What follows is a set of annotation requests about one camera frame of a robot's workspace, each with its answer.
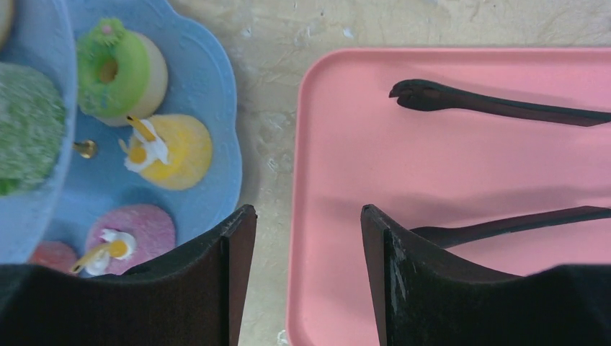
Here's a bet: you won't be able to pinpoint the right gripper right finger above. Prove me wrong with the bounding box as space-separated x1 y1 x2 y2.
360 204 610 345

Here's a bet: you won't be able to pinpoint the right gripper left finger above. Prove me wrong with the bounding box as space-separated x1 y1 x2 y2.
1 205 257 345

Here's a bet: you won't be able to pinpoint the yellow small cake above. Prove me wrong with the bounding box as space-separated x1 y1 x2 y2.
119 114 213 190

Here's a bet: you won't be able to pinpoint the blue three-tier cake stand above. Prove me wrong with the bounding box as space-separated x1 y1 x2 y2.
1 1 242 264

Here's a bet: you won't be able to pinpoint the black serving tongs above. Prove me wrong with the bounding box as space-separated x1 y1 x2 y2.
388 79 610 249

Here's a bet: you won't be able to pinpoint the green frosted cake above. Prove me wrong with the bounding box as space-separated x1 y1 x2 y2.
76 17 169 127

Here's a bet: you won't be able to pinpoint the green purple small cake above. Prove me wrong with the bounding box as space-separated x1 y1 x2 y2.
1 63 66 196

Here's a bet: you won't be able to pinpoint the pink sprinkled cake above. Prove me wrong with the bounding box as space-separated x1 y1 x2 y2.
28 241 77 275

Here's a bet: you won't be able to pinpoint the pink serving tray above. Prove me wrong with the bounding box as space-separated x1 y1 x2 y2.
286 48 610 345

